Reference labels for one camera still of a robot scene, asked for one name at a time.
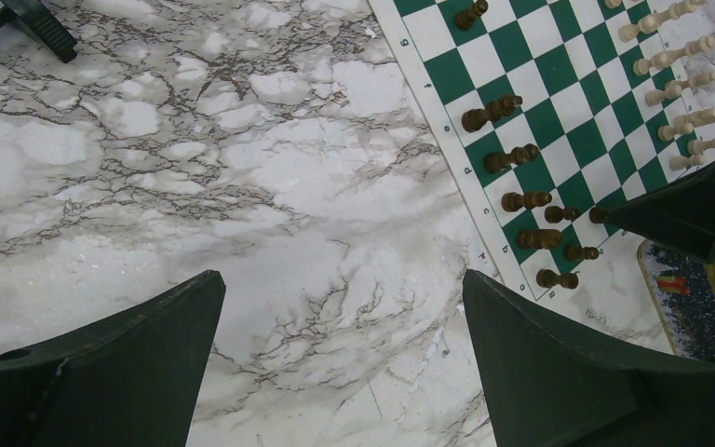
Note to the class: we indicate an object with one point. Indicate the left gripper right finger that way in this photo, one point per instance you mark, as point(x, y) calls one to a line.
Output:
point(551, 381)

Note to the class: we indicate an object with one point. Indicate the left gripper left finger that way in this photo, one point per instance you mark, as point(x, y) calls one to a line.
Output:
point(131, 379)

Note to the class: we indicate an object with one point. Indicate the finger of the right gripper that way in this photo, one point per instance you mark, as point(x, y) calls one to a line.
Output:
point(679, 216)

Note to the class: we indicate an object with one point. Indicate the dark pawn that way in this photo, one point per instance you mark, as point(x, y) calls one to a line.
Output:
point(598, 215)
point(466, 18)

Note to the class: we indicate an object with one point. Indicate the dark knight chess piece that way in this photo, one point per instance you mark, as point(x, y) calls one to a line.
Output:
point(539, 239)

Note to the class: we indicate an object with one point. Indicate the white chess pieces group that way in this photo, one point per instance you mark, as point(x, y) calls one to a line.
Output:
point(673, 89)

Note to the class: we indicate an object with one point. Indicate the green white chess board mat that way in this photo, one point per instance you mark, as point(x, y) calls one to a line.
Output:
point(583, 107)

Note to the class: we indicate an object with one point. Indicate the empty gold tin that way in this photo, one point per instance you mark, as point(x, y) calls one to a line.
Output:
point(683, 291)

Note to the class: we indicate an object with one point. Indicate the small whiteboard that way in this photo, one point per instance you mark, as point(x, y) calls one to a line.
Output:
point(37, 21)

